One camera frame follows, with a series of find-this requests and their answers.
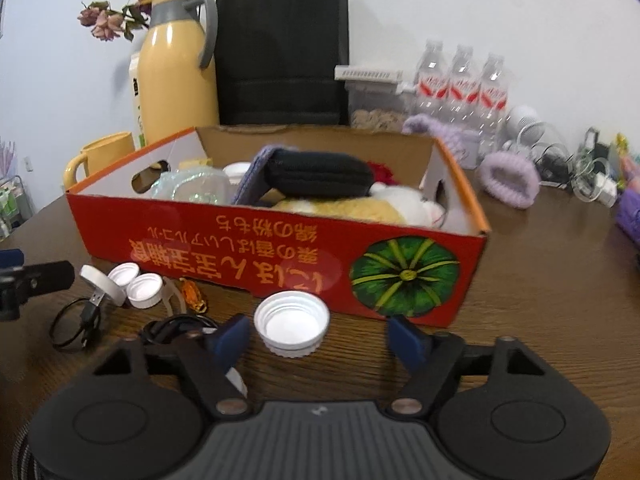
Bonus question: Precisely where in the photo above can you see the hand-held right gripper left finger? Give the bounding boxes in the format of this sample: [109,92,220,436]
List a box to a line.
[92,314,251,418]

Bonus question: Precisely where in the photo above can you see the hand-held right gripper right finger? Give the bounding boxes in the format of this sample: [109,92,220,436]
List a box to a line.
[382,315,548,418]

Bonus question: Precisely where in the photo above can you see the white bottle cap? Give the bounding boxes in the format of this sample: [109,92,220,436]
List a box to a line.
[107,262,141,288]
[222,161,251,196]
[80,264,127,307]
[253,292,331,358]
[126,272,164,309]

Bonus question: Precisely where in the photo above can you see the red cardboard box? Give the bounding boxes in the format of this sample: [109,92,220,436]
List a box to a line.
[65,125,493,328]

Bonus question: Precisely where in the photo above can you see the amber wrapped candy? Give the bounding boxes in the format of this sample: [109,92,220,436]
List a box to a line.
[180,277,208,316]

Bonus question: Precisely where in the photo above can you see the storage rack with items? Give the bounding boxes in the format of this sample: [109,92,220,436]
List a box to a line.
[0,137,36,241]

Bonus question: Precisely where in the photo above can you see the clear hair claw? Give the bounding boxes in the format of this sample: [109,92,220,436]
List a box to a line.
[161,275,188,316]

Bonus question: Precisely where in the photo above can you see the yellow mug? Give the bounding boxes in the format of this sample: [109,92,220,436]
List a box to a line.
[62,131,137,192]

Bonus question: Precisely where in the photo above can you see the yellow white plush toy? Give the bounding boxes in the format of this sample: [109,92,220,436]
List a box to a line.
[270,183,451,228]

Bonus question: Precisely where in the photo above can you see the purple knitted cloth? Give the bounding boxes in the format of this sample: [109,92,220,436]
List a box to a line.
[232,145,301,206]

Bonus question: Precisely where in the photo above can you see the purple fluffy headband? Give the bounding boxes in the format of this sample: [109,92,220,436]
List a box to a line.
[402,114,483,170]
[475,152,541,210]

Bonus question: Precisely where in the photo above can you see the black cloth pouch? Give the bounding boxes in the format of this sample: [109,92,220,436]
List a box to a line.
[264,150,375,197]

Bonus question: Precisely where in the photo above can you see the yellow thermos jug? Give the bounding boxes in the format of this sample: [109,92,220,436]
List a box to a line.
[137,0,221,146]

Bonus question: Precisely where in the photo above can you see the clear jar of seeds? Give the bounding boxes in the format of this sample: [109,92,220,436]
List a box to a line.
[334,65,416,131]

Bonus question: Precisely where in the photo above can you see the white charger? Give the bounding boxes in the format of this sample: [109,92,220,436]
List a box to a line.
[592,180,621,208]

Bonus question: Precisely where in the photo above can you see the small white fan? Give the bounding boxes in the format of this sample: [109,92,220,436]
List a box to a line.
[502,105,548,148]

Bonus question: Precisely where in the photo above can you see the dried pink flowers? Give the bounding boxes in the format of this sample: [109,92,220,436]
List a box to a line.
[77,0,211,43]

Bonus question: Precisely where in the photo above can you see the purple bag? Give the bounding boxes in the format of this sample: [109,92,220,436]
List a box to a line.
[614,192,640,266]

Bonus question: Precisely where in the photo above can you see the clear water bottle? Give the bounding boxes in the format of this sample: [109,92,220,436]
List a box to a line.
[414,39,451,121]
[475,52,511,156]
[447,45,478,131]

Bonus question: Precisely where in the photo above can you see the black adapter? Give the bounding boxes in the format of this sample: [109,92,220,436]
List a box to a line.
[582,127,608,161]

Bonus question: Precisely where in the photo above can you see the black paper bag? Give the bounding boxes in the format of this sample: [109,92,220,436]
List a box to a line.
[215,0,351,127]

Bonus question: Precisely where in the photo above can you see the pink yellow packet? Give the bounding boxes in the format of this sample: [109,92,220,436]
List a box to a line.
[614,132,640,186]

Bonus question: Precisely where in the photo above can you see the black usb cable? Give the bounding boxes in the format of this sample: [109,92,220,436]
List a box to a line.
[49,292,108,351]

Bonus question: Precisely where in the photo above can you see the red fluffy hair tie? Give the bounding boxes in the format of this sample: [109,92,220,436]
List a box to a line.
[365,160,397,186]

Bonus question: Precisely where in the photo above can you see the tangle of cables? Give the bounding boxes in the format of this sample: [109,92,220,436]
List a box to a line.
[520,130,621,206]

